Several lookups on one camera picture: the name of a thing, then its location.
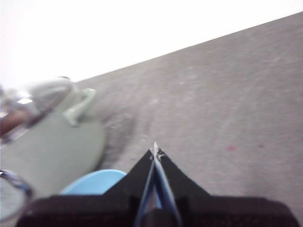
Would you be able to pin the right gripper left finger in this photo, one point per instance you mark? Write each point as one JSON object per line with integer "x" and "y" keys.
{"x": 113, "y": 205}

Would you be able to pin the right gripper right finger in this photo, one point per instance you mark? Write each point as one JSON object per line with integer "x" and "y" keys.
{"x": 213, "y": 210}

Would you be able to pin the pale green electric steamer pot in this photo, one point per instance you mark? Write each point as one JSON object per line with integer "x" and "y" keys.
{"x": 59, "y": 146}

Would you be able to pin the blue ribbed bowl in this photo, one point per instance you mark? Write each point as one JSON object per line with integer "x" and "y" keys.
{"x": 94, "y": 182}

